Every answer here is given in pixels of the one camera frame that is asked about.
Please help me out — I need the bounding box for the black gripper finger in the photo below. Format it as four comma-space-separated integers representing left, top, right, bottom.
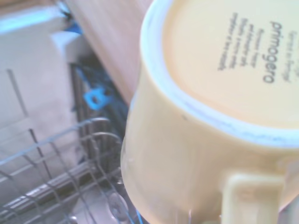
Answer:
279, 196, 299, 224

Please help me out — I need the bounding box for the open dishwasher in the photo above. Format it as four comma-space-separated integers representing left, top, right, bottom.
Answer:
56, 0, 132, 164

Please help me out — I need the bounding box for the white drawer cabinet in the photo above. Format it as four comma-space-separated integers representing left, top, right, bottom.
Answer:
0, 6, 94, 178

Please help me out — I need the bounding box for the yellow mug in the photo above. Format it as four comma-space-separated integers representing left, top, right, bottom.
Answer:
120, 0, 299, 224

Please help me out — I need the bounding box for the grey wire dishwasher rack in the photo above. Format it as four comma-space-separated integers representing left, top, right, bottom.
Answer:
0, 117, 141, 224

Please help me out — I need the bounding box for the silver drawer handle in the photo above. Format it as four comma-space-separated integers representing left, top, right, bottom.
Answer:
6, 68, 29, 118

